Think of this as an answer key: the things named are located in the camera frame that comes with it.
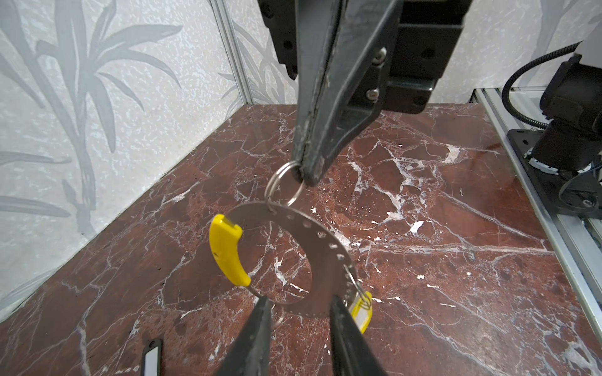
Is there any key with yellow cap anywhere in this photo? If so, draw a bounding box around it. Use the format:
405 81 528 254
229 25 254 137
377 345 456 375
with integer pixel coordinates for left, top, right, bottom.
344 266 373 334

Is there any silver keyring band yellow tag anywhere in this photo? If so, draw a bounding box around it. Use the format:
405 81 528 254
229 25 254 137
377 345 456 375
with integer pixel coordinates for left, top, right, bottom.
209 161 372 318

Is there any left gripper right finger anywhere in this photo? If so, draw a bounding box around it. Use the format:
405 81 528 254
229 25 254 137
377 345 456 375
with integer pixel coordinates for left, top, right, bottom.
329 295 387 376

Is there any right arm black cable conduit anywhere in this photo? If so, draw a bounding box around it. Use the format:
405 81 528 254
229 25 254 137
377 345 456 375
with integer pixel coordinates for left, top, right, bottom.
500 41 582 130

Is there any small black white key fob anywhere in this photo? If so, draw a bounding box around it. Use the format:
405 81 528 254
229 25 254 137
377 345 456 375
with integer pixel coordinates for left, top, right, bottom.
140 338 162 376

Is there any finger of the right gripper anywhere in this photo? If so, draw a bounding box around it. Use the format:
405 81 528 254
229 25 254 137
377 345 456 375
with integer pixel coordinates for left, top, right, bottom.
304 1 403 186
292 1 346 181

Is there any aluminium front rail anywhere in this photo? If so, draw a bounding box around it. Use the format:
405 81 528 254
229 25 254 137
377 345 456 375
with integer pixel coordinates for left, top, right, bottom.
471 88 601 339

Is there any aluminium cage frame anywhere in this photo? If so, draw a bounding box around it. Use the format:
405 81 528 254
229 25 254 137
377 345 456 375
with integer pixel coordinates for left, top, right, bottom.
209 0 254 105

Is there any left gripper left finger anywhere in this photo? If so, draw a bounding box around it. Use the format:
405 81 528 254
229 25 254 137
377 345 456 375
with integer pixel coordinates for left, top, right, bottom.
216 296 273 375

